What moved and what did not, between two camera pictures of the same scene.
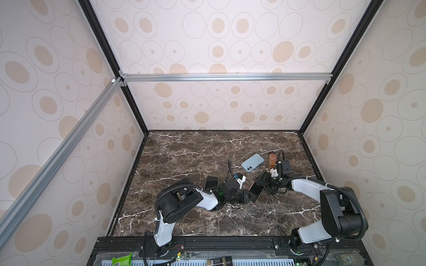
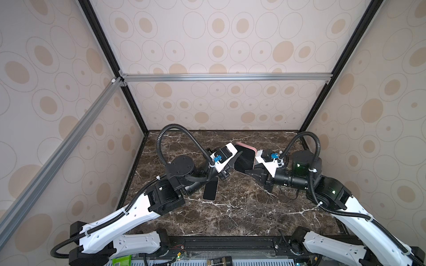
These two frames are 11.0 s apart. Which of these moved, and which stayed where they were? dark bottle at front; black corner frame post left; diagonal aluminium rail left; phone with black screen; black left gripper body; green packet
Moved: black left gripper body; phone with black screen
Stayed: diagonal aluminium rail left; black corner frame post left; green packet; dark bottle at front
